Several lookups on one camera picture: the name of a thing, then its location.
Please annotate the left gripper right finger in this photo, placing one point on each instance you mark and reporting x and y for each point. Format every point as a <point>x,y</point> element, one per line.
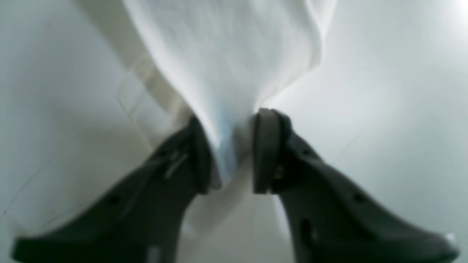
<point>330,218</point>

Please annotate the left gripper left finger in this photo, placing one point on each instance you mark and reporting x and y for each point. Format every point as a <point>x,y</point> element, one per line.
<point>139,220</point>

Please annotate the white printed T-shirt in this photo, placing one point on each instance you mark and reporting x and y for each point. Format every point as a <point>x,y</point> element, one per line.
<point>220,60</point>

